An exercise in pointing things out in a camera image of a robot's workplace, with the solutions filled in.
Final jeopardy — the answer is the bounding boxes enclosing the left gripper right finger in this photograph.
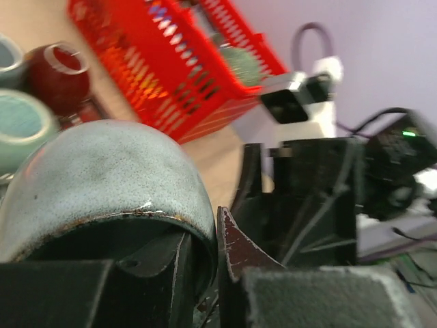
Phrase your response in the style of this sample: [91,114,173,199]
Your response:
[216,206,285,328]

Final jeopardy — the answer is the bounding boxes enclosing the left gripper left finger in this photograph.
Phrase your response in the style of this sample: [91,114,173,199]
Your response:
[95,232,195,327]

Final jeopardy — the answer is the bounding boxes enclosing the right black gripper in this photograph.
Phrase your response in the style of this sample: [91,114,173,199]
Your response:
[231,137,362,267]

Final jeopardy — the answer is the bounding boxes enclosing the grey green mug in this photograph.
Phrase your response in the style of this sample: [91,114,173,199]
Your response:
[1,120,217,299]

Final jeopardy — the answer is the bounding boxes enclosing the teal green mug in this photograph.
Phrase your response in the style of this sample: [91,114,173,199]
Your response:
[1,89,61,175]

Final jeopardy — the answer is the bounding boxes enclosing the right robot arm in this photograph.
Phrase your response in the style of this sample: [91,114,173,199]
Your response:
[231,107,436,267]

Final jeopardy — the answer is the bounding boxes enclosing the dark red mug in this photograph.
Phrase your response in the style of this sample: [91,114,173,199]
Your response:
[25,42,91,118]

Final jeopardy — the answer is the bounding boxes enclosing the dark grey mug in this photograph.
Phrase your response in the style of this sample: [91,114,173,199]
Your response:
[1,34,26,89]

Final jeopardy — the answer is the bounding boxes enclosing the green patterned ball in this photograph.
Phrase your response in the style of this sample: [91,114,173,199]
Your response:
[219,46,264,87]

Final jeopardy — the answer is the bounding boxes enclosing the red plastic basket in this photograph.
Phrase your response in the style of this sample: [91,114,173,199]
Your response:
[66,0,290,144]

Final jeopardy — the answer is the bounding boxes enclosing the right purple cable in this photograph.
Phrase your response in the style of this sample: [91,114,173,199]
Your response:
[292,22,334,74]

